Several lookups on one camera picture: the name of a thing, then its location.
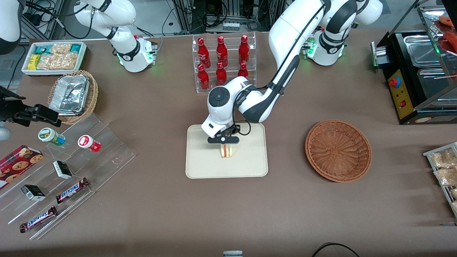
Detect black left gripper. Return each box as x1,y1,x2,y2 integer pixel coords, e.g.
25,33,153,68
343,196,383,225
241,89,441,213
207,125,241,153

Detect white snack bin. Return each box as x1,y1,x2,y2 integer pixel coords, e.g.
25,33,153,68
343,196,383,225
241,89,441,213
21,41,87,76

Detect clear acrylic step shelf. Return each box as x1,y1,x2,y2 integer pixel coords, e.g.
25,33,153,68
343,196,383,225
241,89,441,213
0,113,136,241

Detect red cookie box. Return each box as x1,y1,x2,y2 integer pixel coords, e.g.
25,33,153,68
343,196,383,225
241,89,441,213
0,145,44,190

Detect aluminium equipment rack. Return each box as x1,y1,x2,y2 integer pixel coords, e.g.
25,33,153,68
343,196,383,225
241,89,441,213
171,0,288,33

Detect black food warmer machine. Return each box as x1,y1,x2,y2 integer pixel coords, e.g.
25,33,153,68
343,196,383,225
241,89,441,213
371,0,457,125

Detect clear acrylic bottle rack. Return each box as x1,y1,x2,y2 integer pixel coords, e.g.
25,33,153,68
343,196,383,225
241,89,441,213
192,32,257,94

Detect grey wire snack tray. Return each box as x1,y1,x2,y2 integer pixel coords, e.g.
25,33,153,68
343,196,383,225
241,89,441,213
423,142,457,218

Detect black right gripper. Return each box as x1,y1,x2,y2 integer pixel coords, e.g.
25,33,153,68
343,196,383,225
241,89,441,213
0,86,62,128

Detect red food in warmer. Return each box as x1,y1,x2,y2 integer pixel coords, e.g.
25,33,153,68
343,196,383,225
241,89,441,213
438,15,457,51

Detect round brown wicker basket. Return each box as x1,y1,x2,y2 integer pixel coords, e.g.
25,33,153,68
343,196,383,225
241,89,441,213
305,120,372,183

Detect green lid cup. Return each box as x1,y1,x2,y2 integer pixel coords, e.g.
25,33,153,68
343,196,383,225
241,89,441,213
38,127,66,146

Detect aluminium foil tray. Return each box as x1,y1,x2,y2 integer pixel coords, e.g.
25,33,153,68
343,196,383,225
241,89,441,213
49,75,91,116

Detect cream rectangular serving tray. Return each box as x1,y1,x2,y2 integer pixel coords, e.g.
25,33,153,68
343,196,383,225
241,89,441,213
185,123,269,179

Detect small black box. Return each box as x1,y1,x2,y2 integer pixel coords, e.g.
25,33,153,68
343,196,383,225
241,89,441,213
21,184,46,201
53,160,73,180

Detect clear rice cracker bag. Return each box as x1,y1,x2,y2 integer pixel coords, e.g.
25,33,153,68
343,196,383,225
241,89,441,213
36,52,80,70
49,43,72,55

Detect black cable loop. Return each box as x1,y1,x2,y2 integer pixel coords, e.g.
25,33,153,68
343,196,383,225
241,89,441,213
311,242,361,257

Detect light wicker basket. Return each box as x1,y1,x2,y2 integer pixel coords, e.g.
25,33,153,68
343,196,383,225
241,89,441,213
47,70,99,125

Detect red lid cup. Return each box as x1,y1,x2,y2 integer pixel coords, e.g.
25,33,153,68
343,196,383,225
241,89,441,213
78,135,101,153

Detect yellow snack packet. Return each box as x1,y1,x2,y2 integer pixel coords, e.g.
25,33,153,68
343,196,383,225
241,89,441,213
27,54,42,71

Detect snickers bar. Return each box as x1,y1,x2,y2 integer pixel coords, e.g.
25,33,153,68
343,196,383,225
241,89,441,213
55,177,90,204
19,206,58,233

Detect steel warmer pan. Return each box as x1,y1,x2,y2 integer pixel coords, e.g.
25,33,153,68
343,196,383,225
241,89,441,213
417,67,457,101
403,35,442,68

